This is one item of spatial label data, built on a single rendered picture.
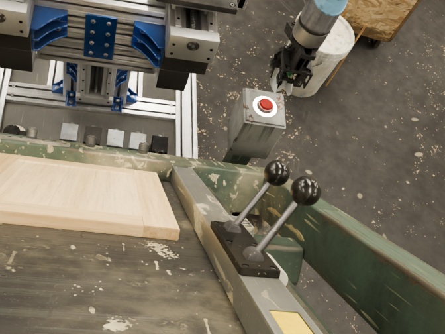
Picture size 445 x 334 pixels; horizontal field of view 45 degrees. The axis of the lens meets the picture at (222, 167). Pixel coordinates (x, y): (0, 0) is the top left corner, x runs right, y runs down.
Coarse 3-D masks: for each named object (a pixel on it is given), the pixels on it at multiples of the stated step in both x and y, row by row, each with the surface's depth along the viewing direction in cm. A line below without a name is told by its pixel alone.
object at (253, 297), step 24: (192, 192) 104; (192, 216) 96; (216, 216) 88; (216, 240) 75; (216, 264) 73; (240, 288) 60; (264, 288) 59; (240, 312) 59; (264, 312) 52; (288, 312) 54
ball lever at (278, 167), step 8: (272, 160) 77; (280, 160) 76; (264, 168) 77; (272, 168) 76; (280, 168) 75; (288, 168) 76; (264, 176) 77; (272, 176) 76; (280, 176) 75; (288, 176) 76; (264, 184) 77; (272, 184) 77; (280, 184) 76; (264, 192) 77; (256, 200) 77; (248, 208) 77; (240, 216) 77; (224, 224) 78; (232, 224) 76; (240, 232) 76
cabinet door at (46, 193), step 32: (0, 160) 115; (32, 160) 120; (0, 192) 90; (32, 192) 93; (64, 192) 97; (96, 192) 101; (128, 192) 106; (160, 192) 109; (32, 224) 80; (64, 224) 81; (96, 224) 82; (128, 224) 83; (160, 224) 85
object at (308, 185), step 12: (300, 180) 64; (312, 180) 64; (300, 192) 64; (312, 192) 64; (300, 204) 65; (312, 204) 65; (288, 216) 65; (276, 228) 65; (264, 240) 65; (252, 252) 64
